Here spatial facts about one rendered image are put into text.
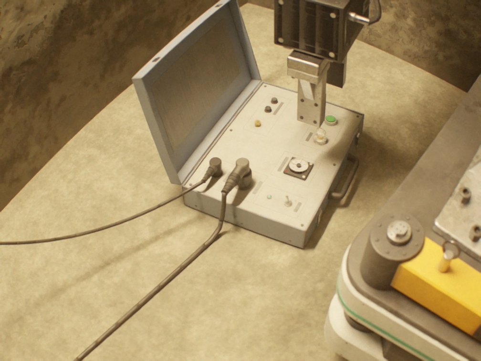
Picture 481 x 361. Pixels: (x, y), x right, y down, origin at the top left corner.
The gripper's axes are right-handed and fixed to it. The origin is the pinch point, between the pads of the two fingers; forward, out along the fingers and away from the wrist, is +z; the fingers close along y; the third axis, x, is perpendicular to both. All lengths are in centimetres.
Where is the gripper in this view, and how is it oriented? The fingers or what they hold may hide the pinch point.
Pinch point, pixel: (323, 87)
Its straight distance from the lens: 118.5
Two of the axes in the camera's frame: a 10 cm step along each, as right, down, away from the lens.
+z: 0.0, 6.9, 7.2
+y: 4.3, -6.5, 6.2
